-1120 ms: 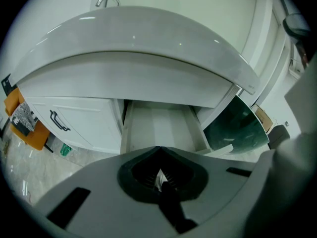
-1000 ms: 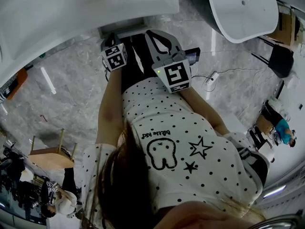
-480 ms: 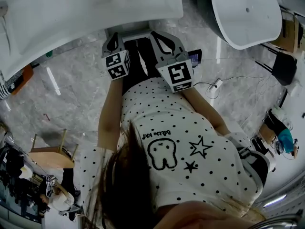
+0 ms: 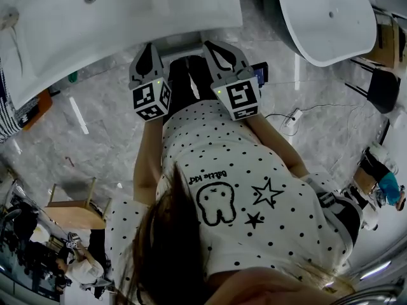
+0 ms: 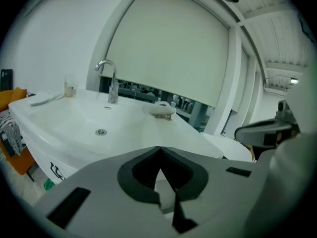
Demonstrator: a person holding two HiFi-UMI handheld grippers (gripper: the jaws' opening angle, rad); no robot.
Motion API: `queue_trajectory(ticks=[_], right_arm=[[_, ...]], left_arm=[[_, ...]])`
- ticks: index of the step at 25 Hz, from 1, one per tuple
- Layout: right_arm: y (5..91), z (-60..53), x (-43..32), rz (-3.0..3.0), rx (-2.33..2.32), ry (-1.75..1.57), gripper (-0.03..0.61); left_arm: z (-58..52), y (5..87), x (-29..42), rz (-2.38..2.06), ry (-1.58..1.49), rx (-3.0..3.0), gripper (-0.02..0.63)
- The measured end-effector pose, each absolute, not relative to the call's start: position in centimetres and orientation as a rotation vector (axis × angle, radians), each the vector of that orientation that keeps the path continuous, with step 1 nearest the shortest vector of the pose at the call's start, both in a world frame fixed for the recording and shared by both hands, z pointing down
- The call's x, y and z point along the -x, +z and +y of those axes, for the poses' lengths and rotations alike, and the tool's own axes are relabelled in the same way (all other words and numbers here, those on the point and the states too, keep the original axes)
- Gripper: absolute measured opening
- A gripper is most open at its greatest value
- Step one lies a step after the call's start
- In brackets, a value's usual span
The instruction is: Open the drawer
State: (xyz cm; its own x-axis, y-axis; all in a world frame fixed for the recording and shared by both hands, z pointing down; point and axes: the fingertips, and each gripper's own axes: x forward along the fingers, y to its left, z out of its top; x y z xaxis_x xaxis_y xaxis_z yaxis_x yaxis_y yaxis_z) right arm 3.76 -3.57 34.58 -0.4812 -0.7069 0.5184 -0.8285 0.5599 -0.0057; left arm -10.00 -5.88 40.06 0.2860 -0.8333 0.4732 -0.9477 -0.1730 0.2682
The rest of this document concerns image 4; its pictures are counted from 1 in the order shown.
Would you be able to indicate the person's left forearm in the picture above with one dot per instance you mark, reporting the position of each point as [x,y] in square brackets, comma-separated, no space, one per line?
[149,157]

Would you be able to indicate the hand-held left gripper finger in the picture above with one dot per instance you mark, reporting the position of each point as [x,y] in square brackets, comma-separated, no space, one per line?
[138,60]
[158,63]

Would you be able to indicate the white polka dot shirt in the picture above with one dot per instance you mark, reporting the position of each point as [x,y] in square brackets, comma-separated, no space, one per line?
[241,183]

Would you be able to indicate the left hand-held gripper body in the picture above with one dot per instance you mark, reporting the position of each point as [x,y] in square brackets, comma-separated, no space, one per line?
[149,98]

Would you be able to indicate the black chair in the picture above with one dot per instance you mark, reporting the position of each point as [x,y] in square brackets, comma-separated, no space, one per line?
[383,89]

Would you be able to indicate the person's right forearm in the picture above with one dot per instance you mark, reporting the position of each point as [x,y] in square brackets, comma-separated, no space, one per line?
[276,141]

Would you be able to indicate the white vanity sink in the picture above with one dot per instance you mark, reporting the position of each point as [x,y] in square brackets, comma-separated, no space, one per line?
[111,21]

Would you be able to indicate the orange box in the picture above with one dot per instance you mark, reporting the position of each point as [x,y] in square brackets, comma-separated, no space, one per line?
[36,110]

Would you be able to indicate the person's black trouser legs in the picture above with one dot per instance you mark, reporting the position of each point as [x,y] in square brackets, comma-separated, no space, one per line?
[186,81]

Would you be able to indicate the green small object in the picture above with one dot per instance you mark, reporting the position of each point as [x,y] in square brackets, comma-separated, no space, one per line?
[73,76]

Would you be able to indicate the white power strip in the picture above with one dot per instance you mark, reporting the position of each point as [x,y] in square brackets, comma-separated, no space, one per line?
[294,117]

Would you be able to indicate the cardboard box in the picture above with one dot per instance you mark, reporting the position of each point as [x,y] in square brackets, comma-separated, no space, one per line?
[384,40]

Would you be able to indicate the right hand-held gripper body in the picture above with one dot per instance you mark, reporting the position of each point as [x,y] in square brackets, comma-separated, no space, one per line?
[240,98]

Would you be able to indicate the wooden stool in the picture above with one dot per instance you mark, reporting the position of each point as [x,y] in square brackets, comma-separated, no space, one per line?
[76,210]

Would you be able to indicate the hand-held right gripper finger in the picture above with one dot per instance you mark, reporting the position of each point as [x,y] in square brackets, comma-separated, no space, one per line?
[212,59]
[240,56]

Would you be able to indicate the white drawer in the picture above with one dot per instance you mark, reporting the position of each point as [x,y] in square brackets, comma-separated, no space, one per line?
[182,44]

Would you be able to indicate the white freestanding basin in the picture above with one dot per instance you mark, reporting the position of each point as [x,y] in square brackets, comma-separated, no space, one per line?
[330,17]

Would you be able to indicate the black phone on stand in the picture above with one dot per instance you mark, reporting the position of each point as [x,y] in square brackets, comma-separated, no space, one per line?
[261,73]

